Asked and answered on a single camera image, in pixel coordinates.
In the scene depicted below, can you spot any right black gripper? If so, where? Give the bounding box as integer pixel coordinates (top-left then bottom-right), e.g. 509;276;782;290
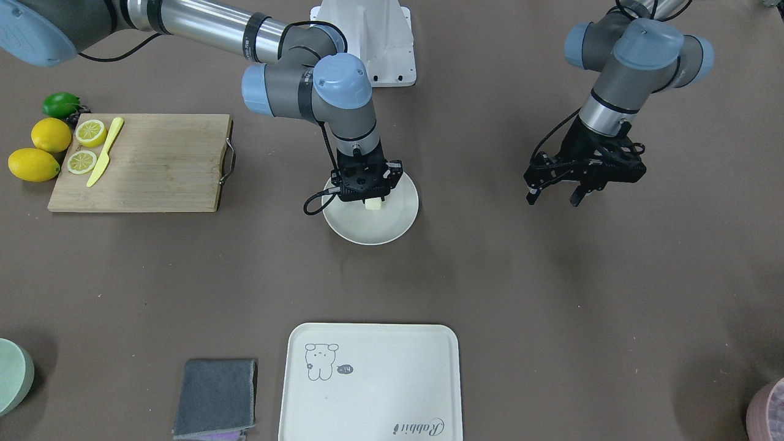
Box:
331;149;403;204

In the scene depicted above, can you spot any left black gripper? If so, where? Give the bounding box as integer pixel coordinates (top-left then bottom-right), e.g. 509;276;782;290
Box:
524;116;647;208

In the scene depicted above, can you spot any white steamed bun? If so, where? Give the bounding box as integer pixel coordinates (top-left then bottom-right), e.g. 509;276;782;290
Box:
363;197;385;212

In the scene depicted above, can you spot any grey round plate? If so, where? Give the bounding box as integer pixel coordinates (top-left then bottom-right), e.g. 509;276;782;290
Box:
322;173;419;246

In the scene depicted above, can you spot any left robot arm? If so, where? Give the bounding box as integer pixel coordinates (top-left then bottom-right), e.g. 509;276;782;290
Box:
524;1;715;206

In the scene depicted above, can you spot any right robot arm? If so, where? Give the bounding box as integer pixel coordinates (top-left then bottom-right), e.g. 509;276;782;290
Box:
2;1;404;203

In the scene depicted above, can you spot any cream rabbit tray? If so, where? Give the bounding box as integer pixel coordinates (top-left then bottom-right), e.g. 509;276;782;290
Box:
278;323;463;440

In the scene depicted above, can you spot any grey folded cloth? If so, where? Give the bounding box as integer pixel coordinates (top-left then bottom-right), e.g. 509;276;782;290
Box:
173;358;257;440

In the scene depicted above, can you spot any wooden cutting board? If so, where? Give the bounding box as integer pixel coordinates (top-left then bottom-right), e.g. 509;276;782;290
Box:
48;113;233;213

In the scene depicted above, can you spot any yellow plastic knife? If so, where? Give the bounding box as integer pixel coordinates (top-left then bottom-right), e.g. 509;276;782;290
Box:
86;117;125;187

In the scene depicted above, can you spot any upper lemon half slice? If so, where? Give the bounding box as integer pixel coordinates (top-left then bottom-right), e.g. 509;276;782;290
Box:
75;118;108;148

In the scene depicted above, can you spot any lemon half slice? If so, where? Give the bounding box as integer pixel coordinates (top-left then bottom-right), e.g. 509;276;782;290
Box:
65;150;98;175
75;118;108;148

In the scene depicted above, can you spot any lower lemon half slice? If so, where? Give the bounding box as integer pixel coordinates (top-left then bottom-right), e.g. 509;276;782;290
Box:
65;150;98;175

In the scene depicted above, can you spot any pink bowl with ice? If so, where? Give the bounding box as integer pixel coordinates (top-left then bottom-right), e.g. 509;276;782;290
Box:
745;379;783;440

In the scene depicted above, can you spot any green lime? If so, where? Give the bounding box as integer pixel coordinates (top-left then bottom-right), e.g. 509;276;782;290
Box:
41;92;81;119

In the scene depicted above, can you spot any whole lemon far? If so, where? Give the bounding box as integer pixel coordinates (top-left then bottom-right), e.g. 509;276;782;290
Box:
31;117;72;153

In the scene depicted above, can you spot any whole lemon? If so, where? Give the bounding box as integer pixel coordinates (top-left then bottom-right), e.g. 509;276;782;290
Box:
31;117;72;153
7;148;61;183

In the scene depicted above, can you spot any whole lemon near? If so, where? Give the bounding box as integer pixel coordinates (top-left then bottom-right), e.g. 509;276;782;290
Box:
7;148;61;183

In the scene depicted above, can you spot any mint green bowl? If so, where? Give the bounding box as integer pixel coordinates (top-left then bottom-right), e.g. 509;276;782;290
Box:
1;338;34;416

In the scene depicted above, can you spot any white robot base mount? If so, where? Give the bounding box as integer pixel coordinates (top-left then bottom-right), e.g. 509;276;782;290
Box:
310;1;417;88

